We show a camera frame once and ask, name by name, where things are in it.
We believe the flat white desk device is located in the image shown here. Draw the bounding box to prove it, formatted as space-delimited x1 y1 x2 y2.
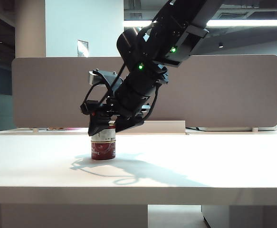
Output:
200 126 277 132

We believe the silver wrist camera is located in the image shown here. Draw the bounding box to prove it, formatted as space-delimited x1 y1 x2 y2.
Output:
88 70 105 86

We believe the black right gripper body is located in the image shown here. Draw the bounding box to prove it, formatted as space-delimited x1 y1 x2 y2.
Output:
85 85 153 121

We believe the small wall poster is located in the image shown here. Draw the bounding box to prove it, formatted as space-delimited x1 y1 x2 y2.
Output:
76 39 89 58

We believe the dark glass door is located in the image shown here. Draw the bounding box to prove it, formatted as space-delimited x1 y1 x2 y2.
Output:
0 10 16 133

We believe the white desk modesty panel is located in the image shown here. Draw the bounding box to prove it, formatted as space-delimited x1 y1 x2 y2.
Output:
0 204 149 228

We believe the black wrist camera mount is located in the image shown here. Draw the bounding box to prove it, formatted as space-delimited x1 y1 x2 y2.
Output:
92 68 125 96

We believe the white-label tomato can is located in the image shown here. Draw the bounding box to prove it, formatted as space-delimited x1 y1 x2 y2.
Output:
91 120 117 143

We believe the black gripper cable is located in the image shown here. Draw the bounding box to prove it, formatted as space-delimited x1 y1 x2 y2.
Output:
142 80 162 121

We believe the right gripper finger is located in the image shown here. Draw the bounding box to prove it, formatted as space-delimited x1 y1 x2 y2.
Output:
115 115 145 133
87 115 111 138

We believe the grey-brown fabric desk divider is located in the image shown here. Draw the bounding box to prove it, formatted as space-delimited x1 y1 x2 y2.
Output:
11 55 277 129

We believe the red script-label tomato can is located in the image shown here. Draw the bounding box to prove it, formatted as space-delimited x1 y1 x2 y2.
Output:
90 140 117 160

